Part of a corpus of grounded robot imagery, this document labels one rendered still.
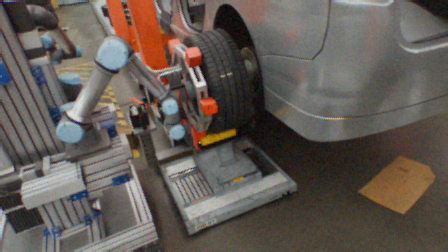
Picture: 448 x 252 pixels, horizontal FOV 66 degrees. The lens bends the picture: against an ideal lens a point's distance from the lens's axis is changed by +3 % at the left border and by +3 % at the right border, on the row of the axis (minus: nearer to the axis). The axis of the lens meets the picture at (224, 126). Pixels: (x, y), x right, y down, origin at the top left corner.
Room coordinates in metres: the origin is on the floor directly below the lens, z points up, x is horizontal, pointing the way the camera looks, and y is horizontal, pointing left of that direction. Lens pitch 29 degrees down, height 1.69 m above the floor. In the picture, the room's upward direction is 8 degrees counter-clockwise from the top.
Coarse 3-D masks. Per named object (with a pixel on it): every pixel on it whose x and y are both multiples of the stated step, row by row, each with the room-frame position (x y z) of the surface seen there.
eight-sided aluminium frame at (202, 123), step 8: (176, 48) 2.07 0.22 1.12; (184, 48) 2.05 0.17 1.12; (176, 56) 2.17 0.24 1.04; (184, 56) 1.92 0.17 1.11; (176, 64) 2.26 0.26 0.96; (192, 72) 1.85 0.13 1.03; (200, 72) 1.86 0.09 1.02; (192, 80) 1.84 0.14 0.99; (200, 80) 1.84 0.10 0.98; (200, 88) 1.79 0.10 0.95; (200, 96) 1.79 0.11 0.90; (184, 104) 2.19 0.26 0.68; (192, 112) 2.15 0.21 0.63; (200, 112) 1.80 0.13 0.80; (192, 120) 2.05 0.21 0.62; (200, 120) 1.82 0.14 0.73; (208, 120) 1.81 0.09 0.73; (200, 128) 1.87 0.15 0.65
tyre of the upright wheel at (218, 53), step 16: (208, 32) 2.10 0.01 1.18; (224, 32) 2.08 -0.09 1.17; (208, 48) 1.93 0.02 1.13; (224, 48) 1.93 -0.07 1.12; (208, 64) 1.84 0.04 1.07; (224, 64) 1.85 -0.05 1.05; (240, 64) 1.88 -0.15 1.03; (208, 80) 1.83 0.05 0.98; (224, 80) 1.80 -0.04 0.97; (240, 80) 1.83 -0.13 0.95; (224, 96) 1.78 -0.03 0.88; (240, 96) 1.81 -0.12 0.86; (224, 112) 1.78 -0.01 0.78; (240, 112) 1.82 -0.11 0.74; (208, 128) 1.99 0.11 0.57; (224, 128) 1.87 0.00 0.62
